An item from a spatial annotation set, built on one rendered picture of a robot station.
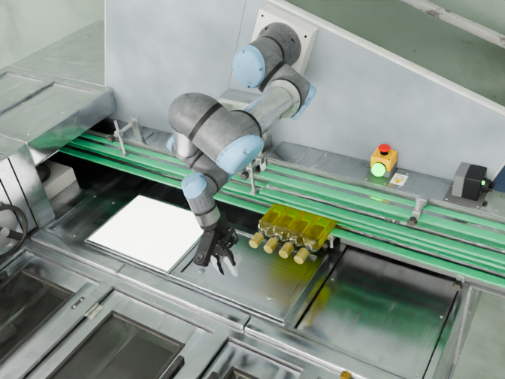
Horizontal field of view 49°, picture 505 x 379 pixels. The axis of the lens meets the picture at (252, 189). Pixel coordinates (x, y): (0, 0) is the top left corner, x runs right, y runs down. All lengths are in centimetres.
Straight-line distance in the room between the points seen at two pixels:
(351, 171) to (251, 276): 51
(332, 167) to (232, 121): 72
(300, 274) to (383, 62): 76
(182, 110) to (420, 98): 80
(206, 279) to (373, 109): 82
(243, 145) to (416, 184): 77
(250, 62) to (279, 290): 77
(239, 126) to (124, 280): 97
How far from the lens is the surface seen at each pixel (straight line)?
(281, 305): 186
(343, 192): 186
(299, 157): 201
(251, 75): 167
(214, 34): 207
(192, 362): 180
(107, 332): 198
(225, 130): 129
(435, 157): 190
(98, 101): 253
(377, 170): 187
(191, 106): 131
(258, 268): 199
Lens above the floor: 229
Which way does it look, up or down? 41 degrees down
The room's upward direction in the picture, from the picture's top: 137 degrees counter-clockwise
